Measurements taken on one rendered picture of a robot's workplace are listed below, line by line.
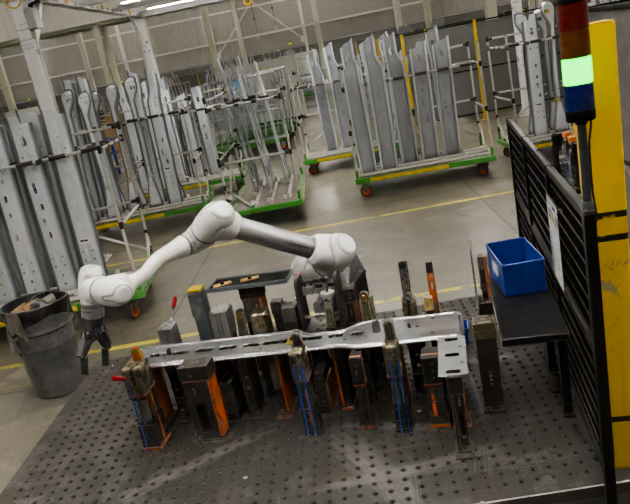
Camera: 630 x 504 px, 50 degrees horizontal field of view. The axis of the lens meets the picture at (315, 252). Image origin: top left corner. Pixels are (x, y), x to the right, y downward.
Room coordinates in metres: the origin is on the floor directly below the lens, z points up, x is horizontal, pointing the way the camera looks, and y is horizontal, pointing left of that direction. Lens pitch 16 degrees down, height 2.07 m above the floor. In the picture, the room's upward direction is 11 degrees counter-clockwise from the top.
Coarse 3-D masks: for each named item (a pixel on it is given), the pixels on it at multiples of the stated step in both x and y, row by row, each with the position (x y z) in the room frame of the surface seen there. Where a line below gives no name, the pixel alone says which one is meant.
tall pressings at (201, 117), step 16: (144, 80) 12.43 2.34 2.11; (160, 80) 12.35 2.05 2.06; (192, 96) 12.13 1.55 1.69; (128, 112) 11.86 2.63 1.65; (128, 128) 11.81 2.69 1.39; (176, 128) 12.07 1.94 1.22; (192, 128) 12.06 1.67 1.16; (208, 128) 12.01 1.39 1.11; (176, 144) 11.81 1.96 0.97; (192, 144) 12.00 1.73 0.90; (208, 144) 12.00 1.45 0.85; (176, 160) 11.75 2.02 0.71; (192, 160) 11.99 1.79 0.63; (208, 160) 11.99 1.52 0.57; (144, 176) 11.75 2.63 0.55
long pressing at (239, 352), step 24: (456, 312) 2.43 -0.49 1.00; (240, 336) 2.63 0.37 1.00; (264, 336) 2.58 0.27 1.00; (288, 336) 2.53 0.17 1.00; (312, 336) 2.49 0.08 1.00; (360, 336) 2.39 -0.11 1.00; (384, 336) 2.35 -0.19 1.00; (408, 336) 2.31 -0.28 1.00; (432, 336) 2.27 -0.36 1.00; (168, 360) 2.54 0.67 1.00; (216, 360) 2.46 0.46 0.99
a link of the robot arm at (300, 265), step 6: (300, 258) 3.14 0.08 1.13; (294, 264) 3.15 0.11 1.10; (300, 264) 3.13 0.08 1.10; (306, 264) 3.12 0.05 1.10; (294, 270) 3.14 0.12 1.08; (300, 270) 3.12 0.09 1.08; (306, 270) 3.11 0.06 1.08; (312, 270) 3.09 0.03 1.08; (294, 276) 3.17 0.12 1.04; (306, 276) 3.11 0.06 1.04; (312, 276) 3.10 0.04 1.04; (318, 276) 3.08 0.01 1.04; (318, 288) 3.13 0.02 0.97; (324, 288) 3.12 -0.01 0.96; (330, 288) 3.12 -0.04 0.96
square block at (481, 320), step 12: (480, 324) 2.17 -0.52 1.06; (492, 324) 2.16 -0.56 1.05; (480, 336) 2.17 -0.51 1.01; (492, 336) 2.16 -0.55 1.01; (480, 348) 2.17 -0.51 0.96; (492, 348) 2.16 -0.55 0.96; (480, 360) 2.17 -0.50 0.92; (492, 360) 2.16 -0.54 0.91; (480, 372) 2.17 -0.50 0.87; (492, 372) 2.16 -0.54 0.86; (492, 384) 2.17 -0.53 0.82; (492, 396) 2.17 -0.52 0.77; (492, 408) 2.17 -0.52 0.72; (504, 408) 2.16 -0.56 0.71
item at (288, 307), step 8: (288, 304) 2.69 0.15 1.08; (296, 304) 2.67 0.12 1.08; (288, 312) 2.65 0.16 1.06; (296, 312) 2.65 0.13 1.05; (288, 320) 2.65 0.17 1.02; (296, 320) 2.64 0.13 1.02; (288, 328) 2.65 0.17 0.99; (296, 328) 2.65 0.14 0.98; (312, 368) 2.71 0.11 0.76; (312, 376) 2.68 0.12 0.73
